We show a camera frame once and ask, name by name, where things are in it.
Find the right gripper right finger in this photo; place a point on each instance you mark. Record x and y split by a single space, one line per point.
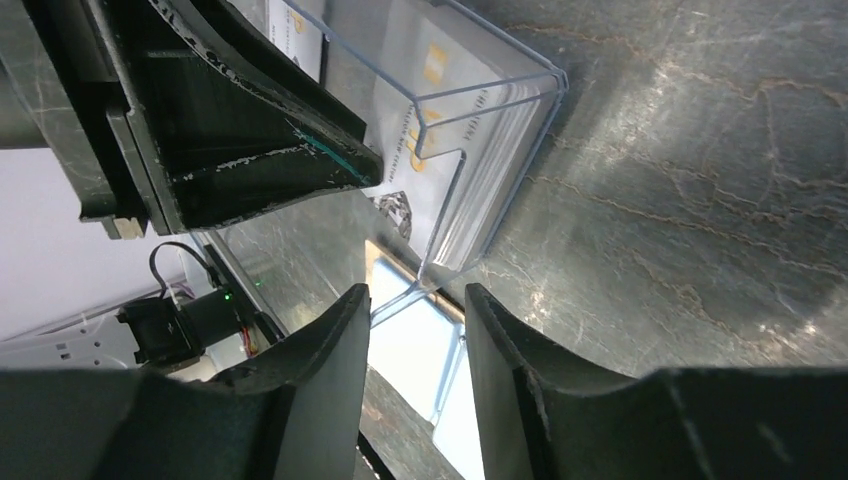
544 412

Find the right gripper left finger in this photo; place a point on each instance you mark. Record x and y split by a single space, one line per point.
292 412

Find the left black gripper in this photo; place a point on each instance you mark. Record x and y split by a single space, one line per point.
241 130

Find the tan leather card holder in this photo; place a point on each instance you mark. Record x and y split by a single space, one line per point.
418 346

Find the clear acrylic card stand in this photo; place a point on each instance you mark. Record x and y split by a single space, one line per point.
332 231

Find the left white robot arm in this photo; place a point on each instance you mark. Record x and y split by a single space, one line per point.
168 326

